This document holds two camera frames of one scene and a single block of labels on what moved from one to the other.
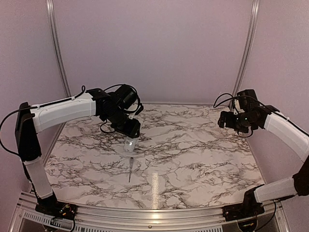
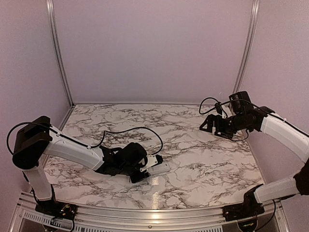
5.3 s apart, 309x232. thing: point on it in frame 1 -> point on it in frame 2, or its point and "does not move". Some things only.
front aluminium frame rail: (117, 219) does not move
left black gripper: (131, 130) -> (136, 179)
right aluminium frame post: (254, 17) does not move
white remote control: (129, 144) -> (161, 167)
